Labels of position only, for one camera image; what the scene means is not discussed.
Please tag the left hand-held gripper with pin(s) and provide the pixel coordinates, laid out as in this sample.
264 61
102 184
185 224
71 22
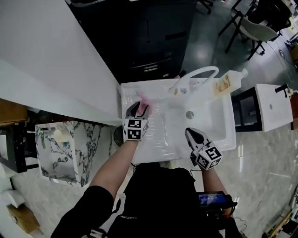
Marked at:
133 130

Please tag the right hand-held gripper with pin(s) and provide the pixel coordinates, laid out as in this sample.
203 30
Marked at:
208 156

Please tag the pink spray bottle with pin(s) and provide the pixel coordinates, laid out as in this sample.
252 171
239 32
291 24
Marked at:
145 100

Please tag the person's left forearm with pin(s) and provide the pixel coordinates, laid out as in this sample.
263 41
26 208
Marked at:
114 167

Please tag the person's right forearm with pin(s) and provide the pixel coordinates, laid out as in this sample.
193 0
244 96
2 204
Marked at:
213 181

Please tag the clear pump soap bottle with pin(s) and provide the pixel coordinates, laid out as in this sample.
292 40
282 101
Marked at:
227 83

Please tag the white ceramic sink basin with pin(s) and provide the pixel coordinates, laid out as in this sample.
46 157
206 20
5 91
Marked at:
209 130

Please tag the metal sink drain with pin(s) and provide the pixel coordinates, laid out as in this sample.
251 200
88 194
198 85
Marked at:
189 114

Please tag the round black bin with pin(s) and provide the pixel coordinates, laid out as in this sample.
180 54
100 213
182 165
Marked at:
118 136

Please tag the black open cabinet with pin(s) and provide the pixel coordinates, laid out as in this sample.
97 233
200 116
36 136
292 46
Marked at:
246 109

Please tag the black device with screen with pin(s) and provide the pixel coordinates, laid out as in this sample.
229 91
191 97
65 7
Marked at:
210 200

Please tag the white curved faucet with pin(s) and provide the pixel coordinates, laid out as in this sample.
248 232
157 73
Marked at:
202 70

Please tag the person's black clothing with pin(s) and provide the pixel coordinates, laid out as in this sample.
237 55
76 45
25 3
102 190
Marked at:
158 200

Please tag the large black cabinet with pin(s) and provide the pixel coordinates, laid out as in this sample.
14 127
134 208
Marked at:
130 35

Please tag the cream soap dispenser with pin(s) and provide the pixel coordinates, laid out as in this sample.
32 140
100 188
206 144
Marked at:
61 136

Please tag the small white sink basin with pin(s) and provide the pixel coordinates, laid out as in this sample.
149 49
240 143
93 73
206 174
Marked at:
273 109

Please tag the marble patterned sink cabinet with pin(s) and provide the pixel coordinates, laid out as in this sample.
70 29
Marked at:
62 160

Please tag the black faucet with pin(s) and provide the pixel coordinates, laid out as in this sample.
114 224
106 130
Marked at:
282 89

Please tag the chrome faucet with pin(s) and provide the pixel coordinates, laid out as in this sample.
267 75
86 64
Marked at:
38 133

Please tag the white chair with black legs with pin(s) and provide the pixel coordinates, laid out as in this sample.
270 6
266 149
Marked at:
253 29

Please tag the brown wooden cabinet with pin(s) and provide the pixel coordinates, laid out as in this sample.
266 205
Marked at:
11 112

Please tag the black metal stand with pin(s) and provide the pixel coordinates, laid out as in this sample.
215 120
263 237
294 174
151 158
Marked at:
16 148

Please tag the black office chair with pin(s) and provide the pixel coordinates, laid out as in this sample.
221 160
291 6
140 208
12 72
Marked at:
272 14

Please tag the white box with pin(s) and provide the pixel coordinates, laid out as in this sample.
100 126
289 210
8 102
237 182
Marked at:
12 197

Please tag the cardboard box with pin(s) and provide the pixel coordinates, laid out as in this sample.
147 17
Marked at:
22 218

